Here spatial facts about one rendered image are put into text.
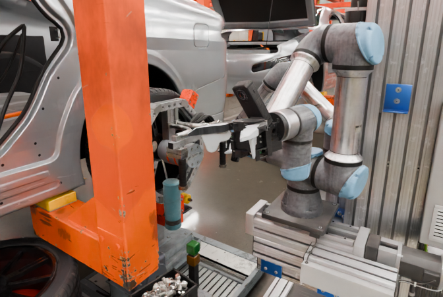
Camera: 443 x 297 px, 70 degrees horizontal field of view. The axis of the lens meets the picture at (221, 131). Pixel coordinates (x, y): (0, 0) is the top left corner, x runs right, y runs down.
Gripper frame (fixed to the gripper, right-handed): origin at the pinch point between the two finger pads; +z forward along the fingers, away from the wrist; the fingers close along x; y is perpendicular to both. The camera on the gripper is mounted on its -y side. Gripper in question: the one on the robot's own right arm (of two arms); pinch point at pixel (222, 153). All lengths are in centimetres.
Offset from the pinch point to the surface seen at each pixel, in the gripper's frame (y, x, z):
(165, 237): -60, -35, 11
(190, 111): 21.1, -20.6, 2.0
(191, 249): -18, 23, 57
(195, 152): 3.7, -6.0, 16.4
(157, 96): 31.1, -28.9, 18.9
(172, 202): -18.8, -8.9, 32.1
